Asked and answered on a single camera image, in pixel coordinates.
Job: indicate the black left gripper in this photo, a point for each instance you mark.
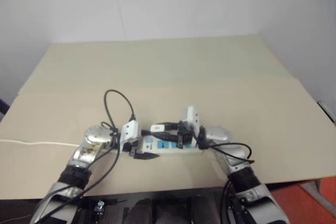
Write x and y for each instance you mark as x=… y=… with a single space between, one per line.
x=133 y=146

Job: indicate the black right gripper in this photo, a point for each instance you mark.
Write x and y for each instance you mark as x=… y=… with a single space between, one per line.
x=183 y=137

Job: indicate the white charger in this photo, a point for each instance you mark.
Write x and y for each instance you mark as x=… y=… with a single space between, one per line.
x=157 y=127

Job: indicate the white power strip blue switches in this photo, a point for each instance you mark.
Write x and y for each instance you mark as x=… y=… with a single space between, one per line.
x=162 y=147

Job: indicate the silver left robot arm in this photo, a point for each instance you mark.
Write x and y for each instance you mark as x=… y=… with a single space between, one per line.
x=89 y=153

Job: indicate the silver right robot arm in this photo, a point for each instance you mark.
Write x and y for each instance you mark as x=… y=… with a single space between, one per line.
x=231 y=157

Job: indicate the small silver metal clamp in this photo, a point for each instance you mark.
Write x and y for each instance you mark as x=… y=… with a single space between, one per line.
x=99 y=207

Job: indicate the black object beside table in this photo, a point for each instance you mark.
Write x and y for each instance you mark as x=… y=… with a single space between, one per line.
x=3 y=106

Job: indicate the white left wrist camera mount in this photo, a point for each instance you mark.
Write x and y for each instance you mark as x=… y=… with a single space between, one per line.
x=130 y=130

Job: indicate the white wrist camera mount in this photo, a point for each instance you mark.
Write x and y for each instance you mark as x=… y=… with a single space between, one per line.
x=130 y=130
x=191 y=117

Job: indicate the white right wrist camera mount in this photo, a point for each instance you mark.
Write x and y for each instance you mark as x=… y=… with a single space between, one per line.
x=191 y=117

